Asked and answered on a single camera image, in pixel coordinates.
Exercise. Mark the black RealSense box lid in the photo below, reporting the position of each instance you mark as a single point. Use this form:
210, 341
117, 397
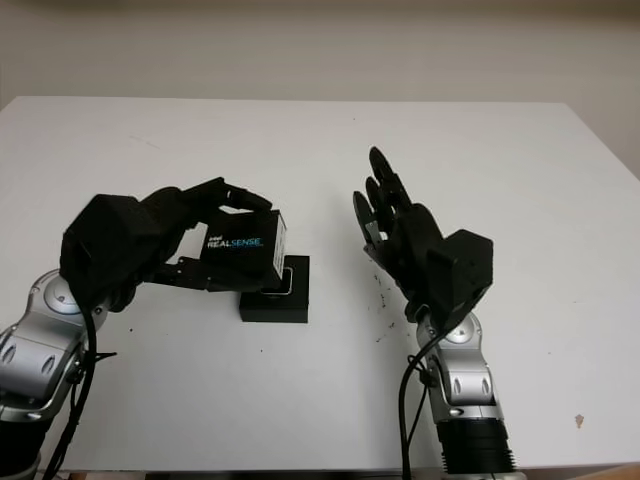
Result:
240, 260

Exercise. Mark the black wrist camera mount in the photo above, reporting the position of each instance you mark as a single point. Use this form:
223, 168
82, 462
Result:
465, 270
100, 245

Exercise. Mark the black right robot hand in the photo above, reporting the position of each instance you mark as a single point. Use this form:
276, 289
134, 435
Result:
410, 250

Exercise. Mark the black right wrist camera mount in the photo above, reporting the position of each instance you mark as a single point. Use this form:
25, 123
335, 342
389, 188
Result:
465, 270

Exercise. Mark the black box base foam insert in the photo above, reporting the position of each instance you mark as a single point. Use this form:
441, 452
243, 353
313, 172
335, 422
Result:
275, 310

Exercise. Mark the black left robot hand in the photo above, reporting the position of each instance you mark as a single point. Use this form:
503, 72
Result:
165, 220

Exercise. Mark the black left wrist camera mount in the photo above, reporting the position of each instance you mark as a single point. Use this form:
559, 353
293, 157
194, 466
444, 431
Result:
100, 245

